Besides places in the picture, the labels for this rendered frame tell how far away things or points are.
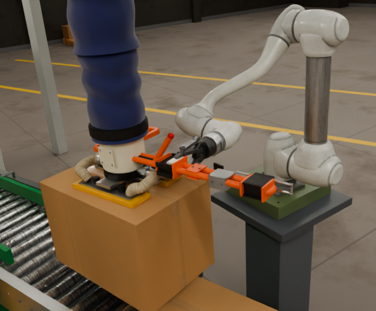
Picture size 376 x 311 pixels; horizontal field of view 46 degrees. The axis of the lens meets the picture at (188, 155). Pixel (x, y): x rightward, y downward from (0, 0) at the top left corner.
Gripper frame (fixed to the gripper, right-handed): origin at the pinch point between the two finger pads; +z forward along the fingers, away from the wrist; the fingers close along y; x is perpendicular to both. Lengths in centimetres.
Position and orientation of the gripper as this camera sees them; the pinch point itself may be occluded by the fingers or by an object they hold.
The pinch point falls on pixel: (175, 165)
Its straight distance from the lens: 156.6
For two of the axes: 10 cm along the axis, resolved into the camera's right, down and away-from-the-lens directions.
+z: -6.0, 3.6, -7.2
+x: -8.0, -1.9, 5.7
